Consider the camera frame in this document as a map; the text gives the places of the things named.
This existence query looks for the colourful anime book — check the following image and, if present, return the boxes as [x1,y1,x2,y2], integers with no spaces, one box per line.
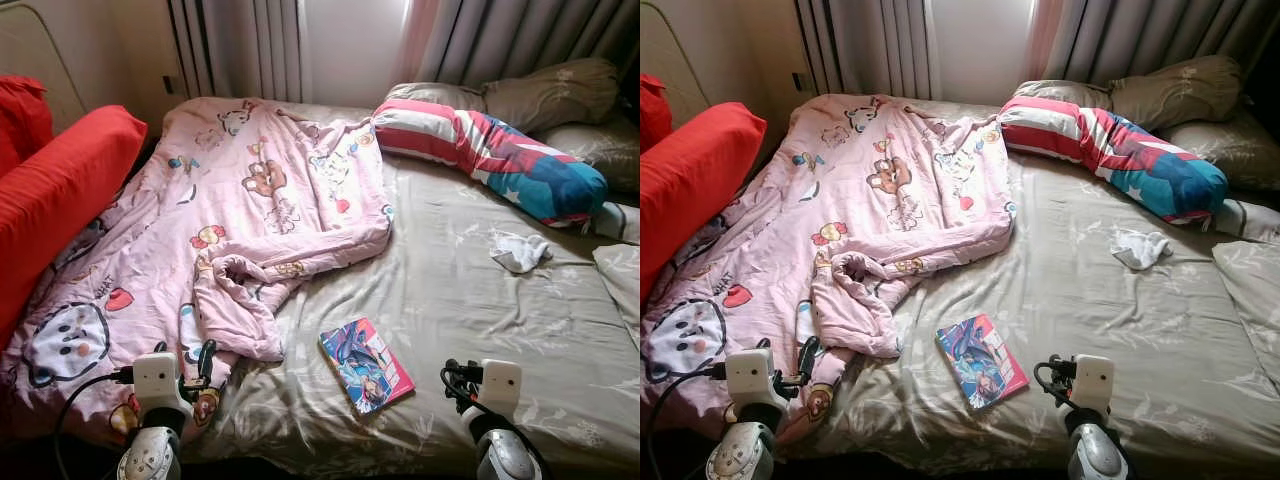
[935,313,1029,410]
[318,318,416,415]

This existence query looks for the beige leaf print bedsheet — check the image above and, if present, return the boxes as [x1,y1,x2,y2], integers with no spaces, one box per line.
[190,100,641,476]
[790,97,1280,476]

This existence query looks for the white sock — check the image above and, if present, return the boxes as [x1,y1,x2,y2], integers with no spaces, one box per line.
[1112,230,1173,271]
[490,233,553,275]

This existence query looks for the pink cartoon print quilt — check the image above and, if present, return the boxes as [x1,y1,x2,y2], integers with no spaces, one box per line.
[640,93,1018,441]
[0,97,394,446]

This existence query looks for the large red cushion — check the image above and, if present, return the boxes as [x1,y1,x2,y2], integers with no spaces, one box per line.
[640,102,768,301]
[0,105,149,341]

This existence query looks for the white pillow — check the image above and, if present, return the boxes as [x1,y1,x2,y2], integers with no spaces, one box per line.
[590,200,641,246]
[1215,198,1280,244]

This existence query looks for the red white blue bolster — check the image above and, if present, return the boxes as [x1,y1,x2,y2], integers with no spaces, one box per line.
[372,98,609,227]
[998,95,1229,223]

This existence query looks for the small red cushion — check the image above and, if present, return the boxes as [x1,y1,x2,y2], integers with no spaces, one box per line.
[0,75,53,176]
[640,72,673,151]

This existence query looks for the crumpled beige pillow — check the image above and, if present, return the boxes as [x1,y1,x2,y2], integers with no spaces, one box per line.
[1108,55,1244,131]
[483,58,621,134]

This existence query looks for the grey pleated curtain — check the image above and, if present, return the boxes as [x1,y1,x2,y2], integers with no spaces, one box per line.
[795,0,941,99]
[165,0,311,103]

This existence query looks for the grey curtain with pink edge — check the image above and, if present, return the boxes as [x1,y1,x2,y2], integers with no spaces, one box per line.
[1030,0,1280,86]
[400,0,641,93]

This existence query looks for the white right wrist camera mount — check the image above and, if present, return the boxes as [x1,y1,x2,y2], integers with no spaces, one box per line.
[1072,355,1116,413]
[480,360,523,416]

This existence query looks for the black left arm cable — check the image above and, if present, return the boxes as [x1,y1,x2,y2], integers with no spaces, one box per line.
[55,368,136,480]
[648,365,729,480]

